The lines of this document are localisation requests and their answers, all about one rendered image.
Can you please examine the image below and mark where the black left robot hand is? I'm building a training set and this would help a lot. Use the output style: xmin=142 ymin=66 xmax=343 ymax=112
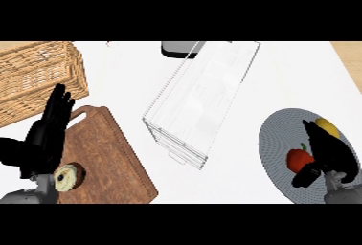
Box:
xmin=0 ymin=83 xmax=77 ymax=180

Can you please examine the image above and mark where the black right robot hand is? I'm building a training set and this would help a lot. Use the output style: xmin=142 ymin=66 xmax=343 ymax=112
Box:
xmin=290 ymin=119 xmax=361 ymax=189

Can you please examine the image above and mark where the red bell pepper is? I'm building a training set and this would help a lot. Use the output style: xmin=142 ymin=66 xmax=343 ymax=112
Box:
xmin=286 ymin=142 xmax=317 ymax=175

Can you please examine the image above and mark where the grey round placemat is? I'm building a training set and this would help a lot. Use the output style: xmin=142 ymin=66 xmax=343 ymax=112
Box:
xmin=258 ymin=107 xmax=362 ymax=205

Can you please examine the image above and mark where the yellow lemon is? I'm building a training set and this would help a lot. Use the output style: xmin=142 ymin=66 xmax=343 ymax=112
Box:
xmin=314 ymin=118 xmax=343 ymax=140

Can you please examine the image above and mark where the cream frosted cupcake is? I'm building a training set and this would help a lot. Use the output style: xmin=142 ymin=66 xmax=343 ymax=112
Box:
xmin=52 ymin=163 xmax=88 ymax=193

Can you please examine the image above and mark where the brown wooden cutting board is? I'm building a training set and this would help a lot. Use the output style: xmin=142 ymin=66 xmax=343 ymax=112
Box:
xmin=55 ymin=105 xmax=160 ymax=205

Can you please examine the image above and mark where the wicker basket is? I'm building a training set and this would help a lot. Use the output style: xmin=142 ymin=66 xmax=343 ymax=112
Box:
xmin=0 ymin=41 xmax=91 ymax=129

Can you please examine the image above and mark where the dark grey appliance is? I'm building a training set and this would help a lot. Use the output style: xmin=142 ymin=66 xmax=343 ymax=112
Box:
xmin=160 ymin=41 xmax=207 ymax=59

